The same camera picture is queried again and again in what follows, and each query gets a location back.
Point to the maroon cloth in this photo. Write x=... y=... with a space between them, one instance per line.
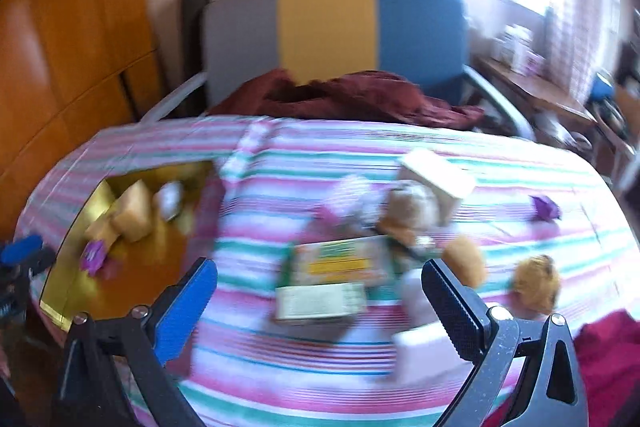
x=350 y=99

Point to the brown wrapped bun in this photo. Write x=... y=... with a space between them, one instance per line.
x=410 y=212

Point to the purple white snack packet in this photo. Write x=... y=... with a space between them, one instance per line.
x=350 y=199

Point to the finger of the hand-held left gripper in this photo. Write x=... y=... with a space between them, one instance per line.
x=21 y=249

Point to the grey yellow blue chair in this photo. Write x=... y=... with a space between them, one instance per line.
x=325 y=27

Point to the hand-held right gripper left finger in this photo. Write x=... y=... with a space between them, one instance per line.
x=185 y=307

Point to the cream cardboard box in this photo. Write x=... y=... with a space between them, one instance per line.
x=440 y=179

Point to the cluttered side table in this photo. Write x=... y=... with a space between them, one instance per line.
x=620 y=142

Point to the small yellow bread piece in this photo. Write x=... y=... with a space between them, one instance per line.
x=102 y=227

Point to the white wrapped snack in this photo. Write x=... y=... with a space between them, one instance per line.
x=170 y=199

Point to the large yellow bread piece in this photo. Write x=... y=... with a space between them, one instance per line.
x=135 y=209

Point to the purple tissue box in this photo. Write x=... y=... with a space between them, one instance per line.
x=534 y=64

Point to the blue bag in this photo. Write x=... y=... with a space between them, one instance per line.
x=602 y=89

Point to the pink green striped tablecloth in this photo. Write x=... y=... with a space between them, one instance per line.
x=310 y=147

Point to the orange wooden wardrobe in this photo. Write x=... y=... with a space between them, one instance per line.
x=75 y=32

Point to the green printed box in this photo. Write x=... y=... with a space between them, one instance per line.
x=330 y=267

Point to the dark wooden post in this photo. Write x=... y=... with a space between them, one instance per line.
x=195 y=32

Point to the white bag on desk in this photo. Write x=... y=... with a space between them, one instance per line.
x=510 y=42

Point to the round brown bun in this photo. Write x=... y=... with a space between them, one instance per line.
x=537 y=282

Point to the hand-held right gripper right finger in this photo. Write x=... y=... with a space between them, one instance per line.
x=450 y=302

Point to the golden box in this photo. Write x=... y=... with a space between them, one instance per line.
x=150 y=252

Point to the wooden desk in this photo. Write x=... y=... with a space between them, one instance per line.
x=540 y=94

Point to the red cloth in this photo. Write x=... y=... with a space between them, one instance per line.
x=610 y=357

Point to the long yellow bread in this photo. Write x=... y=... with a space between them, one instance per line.
x=467 y=259

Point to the white plastic bag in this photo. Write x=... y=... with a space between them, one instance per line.
x=420 y=347

